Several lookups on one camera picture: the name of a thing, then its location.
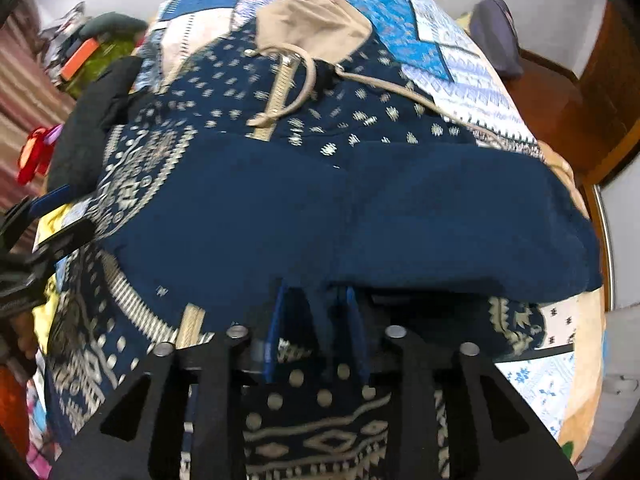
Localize orange box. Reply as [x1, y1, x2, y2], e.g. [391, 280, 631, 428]
[59, 37, 101, 83]

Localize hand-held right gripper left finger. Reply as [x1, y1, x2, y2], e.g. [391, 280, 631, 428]
[50, 282, 289, 480]

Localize striped curtain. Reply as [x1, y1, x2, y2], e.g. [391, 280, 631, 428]
[0, 0, 76, 211]

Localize navy patterned hooded jacket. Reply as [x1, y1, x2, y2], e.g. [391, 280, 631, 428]
[45, 0, 604, 480]

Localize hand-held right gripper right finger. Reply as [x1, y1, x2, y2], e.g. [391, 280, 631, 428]
[344, 287, 577, 480]

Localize yellow cloth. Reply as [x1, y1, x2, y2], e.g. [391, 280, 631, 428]
[31, 200, 96, 346]

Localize black cloth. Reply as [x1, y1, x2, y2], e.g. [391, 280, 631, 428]
[47, 55, 148, 197]

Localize metal rail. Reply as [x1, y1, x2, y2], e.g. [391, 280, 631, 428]
[590, 184, 616, 312]

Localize red plastic clip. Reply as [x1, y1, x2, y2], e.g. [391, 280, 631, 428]
[17, 127, 63, 186]

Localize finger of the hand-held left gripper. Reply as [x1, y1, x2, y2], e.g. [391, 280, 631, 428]
[34, 217, 97, 263]
[27, 184, 70, 218]

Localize green orange shelf clutter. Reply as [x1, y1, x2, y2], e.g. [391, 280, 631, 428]
[62, 12, 148, 101]

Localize blue patchwork blanket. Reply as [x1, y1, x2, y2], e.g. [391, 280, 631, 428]
[135, 0, 608, 461]

